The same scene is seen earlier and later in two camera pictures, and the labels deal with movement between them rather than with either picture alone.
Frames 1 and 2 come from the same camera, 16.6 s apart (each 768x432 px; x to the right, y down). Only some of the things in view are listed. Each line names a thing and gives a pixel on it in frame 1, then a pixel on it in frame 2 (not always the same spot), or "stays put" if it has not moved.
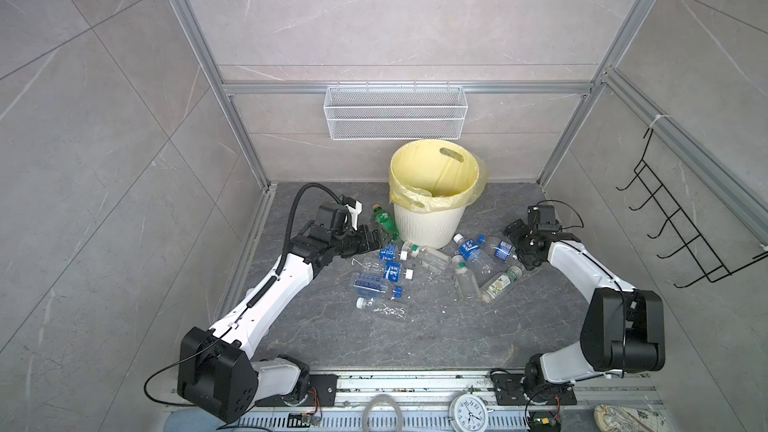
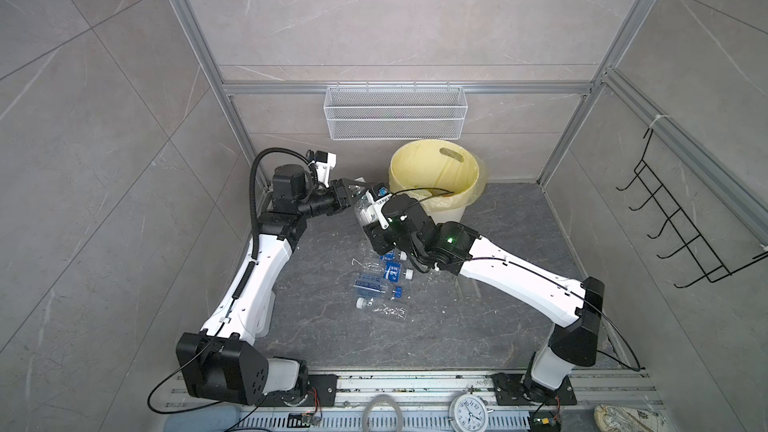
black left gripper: x=365 y=243 → x=339 y=194
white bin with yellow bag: x=431 y=183 stays put
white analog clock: x=468 y=413 stays put
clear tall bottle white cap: x=466 y=285 → x=364 y=210
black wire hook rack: x=694 y=244 stays put
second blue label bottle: x=394 y=272 stays put
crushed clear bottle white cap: x=382 y=307 stays put
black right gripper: x=528 y=259 → x=375 y=235
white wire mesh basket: x=391 y=113 stays put
